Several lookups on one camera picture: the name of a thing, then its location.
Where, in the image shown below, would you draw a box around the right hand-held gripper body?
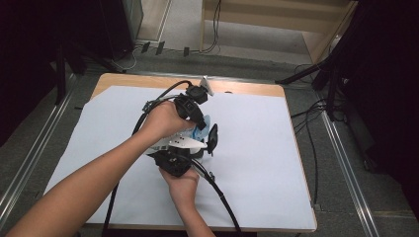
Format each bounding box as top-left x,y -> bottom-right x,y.
147,132 -> 209,179

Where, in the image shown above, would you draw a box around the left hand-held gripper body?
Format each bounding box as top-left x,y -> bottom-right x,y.
173,75 -> 215,132

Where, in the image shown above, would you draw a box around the blue and white pouch packet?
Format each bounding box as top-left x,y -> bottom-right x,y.
144,114 -> 212,156

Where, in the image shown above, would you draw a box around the black jar lid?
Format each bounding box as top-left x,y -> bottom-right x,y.
206,122 -> 219,157

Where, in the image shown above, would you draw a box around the person's right hand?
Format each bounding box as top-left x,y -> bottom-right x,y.
158,165 -> 202,207

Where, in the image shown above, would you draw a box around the person's left hand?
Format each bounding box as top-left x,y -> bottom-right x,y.
137,100 -> 198,143

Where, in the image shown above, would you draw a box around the wooden table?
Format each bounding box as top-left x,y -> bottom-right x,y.
43,72 -> 319,235

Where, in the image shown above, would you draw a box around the white paper sheet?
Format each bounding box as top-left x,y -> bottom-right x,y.
43,85 -> 317,231

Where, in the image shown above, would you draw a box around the grey cabinet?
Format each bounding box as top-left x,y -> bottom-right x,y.
121,0 -> 144,42

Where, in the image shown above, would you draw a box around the light wooden shelf unit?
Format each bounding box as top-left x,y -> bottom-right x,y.
199,0 -> 360,65

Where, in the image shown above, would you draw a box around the black tripod stand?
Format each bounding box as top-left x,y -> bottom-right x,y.
53,36 -> 127,107

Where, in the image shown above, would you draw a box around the black stand with legs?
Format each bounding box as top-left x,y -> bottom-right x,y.
275,0 -> 389,122

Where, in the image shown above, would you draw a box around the black curtain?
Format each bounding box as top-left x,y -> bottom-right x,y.
0,0 -> 134,147
342,0 -> 419,221

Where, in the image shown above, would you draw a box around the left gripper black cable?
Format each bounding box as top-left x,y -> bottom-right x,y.
101,79 -> 194,237

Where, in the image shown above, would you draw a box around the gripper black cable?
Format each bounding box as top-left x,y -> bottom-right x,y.
171,151 -> 244,233
101,79 -> 194,237

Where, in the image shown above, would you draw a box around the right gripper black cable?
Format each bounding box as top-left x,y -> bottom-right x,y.
171,151 -> 244,233

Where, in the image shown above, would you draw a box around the white floor cable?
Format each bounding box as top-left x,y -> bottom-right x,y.
109,43 -> 146,72

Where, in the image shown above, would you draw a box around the hanging black cable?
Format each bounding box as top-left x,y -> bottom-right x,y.
200,0 -> 222,54

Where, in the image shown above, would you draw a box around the black floor cables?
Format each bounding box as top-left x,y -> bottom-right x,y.
290,63 -> 330,206

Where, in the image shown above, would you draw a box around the metal floor rail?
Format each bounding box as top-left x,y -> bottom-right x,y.
314,90 -> 381,237
0,73 -> 82,228

